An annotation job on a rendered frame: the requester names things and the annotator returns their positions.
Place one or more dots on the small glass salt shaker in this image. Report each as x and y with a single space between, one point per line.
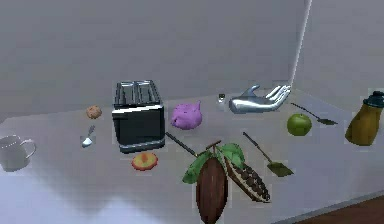
221 100

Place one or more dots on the black silver toaster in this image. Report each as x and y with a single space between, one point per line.
140 125

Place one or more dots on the silver hand sculpture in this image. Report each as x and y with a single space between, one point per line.
253 102

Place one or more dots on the brown cocoa pod with leaves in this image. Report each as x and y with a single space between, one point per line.
213 186

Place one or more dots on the dark green spatula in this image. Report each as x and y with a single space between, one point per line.
278 167

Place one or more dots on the green apple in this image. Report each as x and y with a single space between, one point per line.
299 124

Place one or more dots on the small silver spoon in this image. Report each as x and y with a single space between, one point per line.
87 141

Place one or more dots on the amber bottle with dark cap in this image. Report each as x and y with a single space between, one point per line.
364 123

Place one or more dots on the white mug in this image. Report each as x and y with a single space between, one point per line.
11 153

